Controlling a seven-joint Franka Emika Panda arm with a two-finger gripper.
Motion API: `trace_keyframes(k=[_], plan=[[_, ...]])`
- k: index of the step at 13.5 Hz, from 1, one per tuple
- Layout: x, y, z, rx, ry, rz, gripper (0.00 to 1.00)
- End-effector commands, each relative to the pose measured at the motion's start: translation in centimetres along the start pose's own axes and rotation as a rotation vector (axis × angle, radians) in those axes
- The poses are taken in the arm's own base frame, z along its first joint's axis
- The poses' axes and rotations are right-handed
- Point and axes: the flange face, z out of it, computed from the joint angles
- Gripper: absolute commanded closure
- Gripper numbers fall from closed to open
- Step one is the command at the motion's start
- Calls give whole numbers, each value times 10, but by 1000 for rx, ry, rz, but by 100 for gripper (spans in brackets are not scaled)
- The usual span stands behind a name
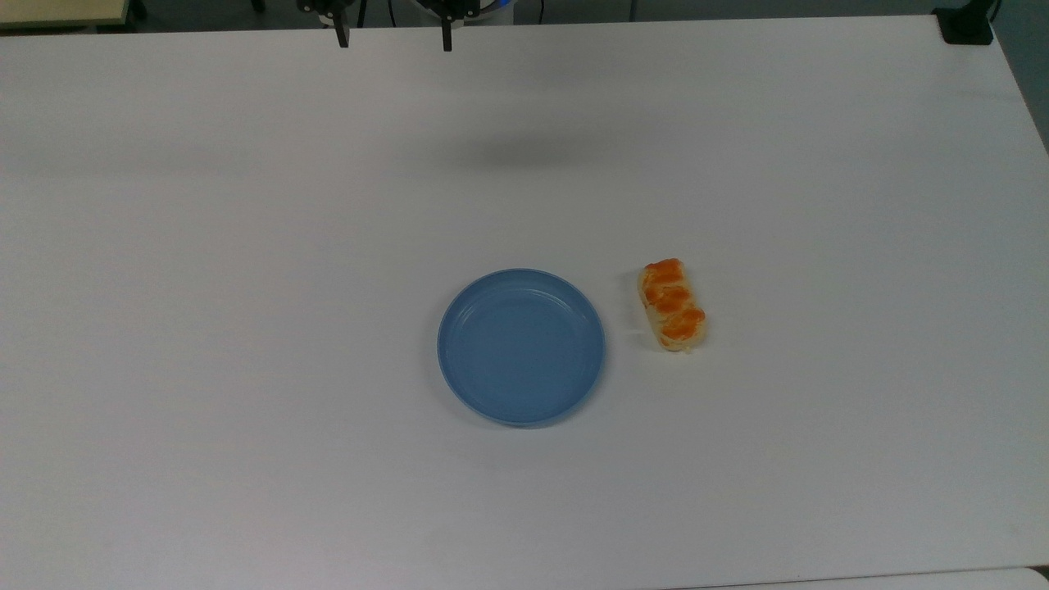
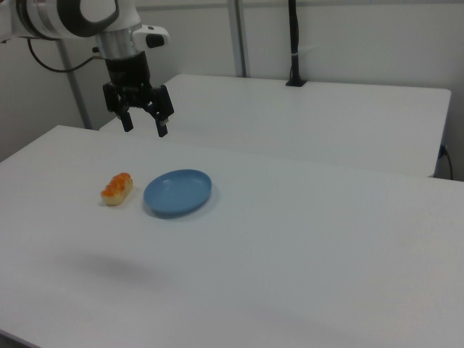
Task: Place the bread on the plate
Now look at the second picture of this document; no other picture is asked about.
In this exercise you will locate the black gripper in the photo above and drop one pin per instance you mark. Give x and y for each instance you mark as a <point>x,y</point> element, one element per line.
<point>127,70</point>

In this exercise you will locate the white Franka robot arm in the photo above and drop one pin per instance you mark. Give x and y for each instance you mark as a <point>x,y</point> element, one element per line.
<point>54,18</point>

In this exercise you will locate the orange glazed bread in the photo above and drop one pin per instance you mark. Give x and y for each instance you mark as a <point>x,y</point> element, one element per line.
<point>116,189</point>

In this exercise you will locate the blue plate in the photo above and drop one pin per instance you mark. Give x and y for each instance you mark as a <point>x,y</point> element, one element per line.
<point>177,194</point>

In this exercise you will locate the white adjacent table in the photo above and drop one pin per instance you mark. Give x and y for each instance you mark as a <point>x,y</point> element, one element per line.
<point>308,119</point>

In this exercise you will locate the grey wall frame post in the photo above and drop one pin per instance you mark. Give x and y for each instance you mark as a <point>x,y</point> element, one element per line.
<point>239,36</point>

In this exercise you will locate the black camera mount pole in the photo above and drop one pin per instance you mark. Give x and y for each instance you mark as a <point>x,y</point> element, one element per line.
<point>295,43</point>

